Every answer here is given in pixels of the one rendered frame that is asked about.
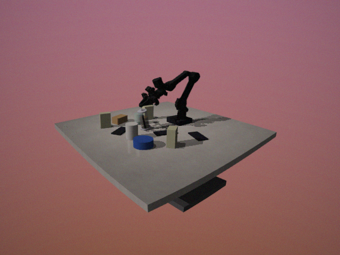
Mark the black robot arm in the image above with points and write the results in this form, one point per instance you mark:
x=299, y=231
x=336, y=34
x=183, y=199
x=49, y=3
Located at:
x=181, y=103

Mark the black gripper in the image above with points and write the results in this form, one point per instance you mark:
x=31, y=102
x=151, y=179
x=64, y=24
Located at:
x=149, y=100

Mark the dark blue disc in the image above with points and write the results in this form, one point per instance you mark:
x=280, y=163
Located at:
x=143, y=142

